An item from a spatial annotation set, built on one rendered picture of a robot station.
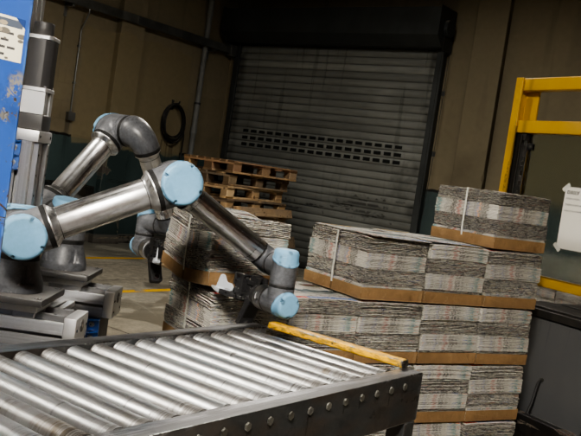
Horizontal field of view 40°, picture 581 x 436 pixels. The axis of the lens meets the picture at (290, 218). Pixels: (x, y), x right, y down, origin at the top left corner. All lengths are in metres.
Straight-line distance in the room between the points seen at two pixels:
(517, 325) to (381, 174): 7.13
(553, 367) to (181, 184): 2.29
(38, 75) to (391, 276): 1.38
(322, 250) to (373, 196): 7.38
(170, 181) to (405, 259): 1.15
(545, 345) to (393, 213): 6.52
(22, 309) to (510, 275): 1.91
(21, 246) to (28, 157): 0.44
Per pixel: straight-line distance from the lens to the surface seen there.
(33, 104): 2.50
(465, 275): 3.17
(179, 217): 2.80
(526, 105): 4.08
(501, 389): 3.43
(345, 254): 2.95
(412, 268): 3.00
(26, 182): 2.47
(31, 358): 1.70
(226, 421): 1.45
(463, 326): 3.21
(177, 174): 2.12
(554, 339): 3.91
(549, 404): 3.95
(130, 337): 1.95
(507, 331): 3.38
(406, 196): 10.19
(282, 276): 2.27
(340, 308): 2.83
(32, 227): 2.09
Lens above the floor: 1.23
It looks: 3 degrees down
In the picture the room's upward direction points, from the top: 8 degrees clockwise
